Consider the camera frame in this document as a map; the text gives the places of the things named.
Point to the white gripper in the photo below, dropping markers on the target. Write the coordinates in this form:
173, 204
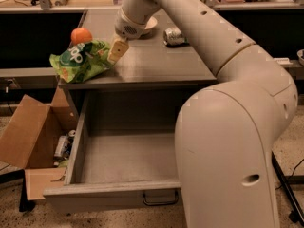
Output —
129, 28

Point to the green rice chip bag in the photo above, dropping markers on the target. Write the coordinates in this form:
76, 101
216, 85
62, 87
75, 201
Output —
82, 61

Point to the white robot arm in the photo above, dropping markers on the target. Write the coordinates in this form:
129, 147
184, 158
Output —
224, 133

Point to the grey cabinet with top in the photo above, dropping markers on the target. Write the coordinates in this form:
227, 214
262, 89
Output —
148, 63

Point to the open grey top drawer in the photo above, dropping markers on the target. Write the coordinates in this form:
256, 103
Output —
124, 145

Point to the white paper bowl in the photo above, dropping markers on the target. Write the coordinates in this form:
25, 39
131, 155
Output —
152, 22

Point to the orange fruit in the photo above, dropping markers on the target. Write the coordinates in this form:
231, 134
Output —
80, 35

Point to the crushed silver can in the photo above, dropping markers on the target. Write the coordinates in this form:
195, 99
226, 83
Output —
173, 37

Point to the brown cardboard box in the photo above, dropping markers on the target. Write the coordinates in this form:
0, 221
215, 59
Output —
30, 140

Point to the trash items in box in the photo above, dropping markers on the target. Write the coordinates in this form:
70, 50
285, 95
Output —
63, 149

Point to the white power strip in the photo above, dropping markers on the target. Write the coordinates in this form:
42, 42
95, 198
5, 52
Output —
284, 61

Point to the black floor stand bar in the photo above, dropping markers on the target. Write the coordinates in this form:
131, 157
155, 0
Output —
286, 183

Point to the black drawer handle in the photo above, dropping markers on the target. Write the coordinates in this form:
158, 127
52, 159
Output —
160, 198

